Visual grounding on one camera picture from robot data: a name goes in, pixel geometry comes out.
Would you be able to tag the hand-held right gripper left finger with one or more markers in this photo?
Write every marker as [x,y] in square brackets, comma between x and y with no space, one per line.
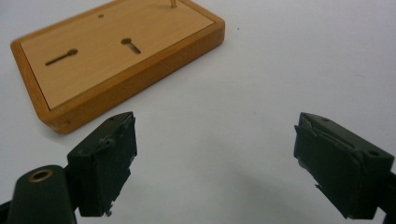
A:
[102,165]

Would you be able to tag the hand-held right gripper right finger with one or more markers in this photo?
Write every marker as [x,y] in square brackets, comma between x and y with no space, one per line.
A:
[336,165]

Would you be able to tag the wooden picture frame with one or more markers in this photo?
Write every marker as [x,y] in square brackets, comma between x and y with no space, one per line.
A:
[102,71]

